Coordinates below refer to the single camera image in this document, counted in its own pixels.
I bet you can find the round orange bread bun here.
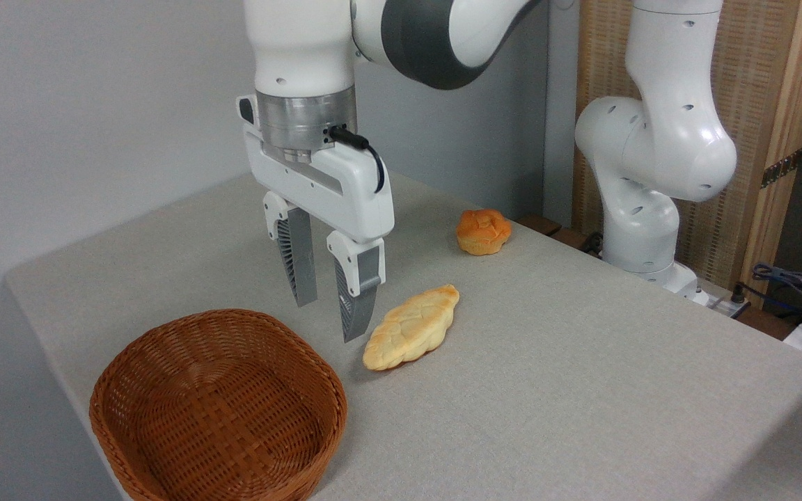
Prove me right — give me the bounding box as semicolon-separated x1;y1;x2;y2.
456;209;513;256

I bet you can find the bundle of dark cables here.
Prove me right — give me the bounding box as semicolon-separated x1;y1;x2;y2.
732;262;802;328

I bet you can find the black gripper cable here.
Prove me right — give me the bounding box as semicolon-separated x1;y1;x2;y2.
328;125;386;194

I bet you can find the metal screen hinge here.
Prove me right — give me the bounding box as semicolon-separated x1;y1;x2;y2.
761;150;802;189

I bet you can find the wooden rattan folding screen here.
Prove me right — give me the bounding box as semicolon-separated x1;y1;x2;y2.
572;0;802;300

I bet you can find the brown wicker basket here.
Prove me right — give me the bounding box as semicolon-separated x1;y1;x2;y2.
89;308;348;501

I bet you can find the white power connector block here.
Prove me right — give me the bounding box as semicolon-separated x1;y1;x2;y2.
693;278;751;321

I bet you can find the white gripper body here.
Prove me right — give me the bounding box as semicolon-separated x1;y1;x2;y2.
237;94;395;245

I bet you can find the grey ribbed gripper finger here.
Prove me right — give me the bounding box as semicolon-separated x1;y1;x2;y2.
326;230;386;343
262;191;319;308

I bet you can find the long braided bread loaf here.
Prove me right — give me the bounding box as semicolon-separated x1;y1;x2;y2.
363;284;460;372

